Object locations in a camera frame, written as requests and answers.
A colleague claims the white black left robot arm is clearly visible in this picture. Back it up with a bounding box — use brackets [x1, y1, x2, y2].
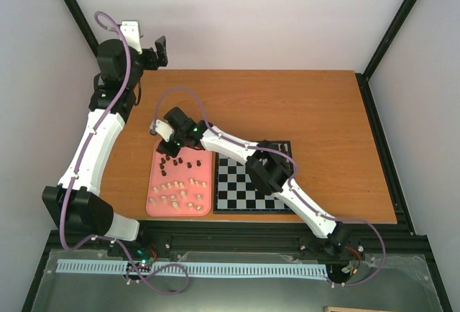
[42, 37, 168, 257]

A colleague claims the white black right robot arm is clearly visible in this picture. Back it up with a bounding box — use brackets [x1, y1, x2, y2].
[149, 107, 349, 259]

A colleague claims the pink plastic tray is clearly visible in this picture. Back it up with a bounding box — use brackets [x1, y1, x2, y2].
[146, 148, 213, 219]

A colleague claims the black white chessboard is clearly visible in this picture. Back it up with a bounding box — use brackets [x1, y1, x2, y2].
[213, 154, 294, 214]

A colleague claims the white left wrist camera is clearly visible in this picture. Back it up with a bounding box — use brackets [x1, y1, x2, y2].
[120, 20, 143, 54]

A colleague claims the black aluminium frame post left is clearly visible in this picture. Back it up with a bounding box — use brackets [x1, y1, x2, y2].
[63, 0, 99, 58]

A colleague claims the black aluminium frame post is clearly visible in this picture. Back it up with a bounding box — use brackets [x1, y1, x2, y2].
[63, 0, 99, 58]
[362, 0, 418, 82]

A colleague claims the light blue slotted cable duct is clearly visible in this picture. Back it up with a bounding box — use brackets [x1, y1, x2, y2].
[55, 259, 327, 280]

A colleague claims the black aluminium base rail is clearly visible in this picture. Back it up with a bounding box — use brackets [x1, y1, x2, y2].
[46, 220, 428, 265]

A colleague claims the black side frame rail right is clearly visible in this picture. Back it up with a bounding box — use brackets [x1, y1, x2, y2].
[355, 73, 415, 233]

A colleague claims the black aluminium frame post right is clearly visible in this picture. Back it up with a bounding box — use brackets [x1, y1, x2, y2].
[362, 0, 418, 82]

